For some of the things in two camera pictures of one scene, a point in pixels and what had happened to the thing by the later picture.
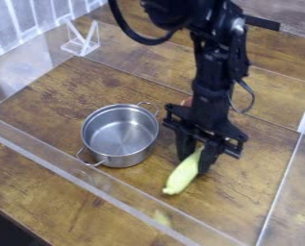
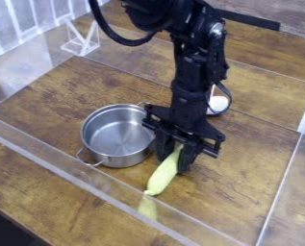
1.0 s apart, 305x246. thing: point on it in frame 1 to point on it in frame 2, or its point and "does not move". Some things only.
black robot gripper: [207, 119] to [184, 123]
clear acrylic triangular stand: [78, 44] does not move
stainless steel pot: [120, 133] does not move
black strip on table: [261, 22] does not move
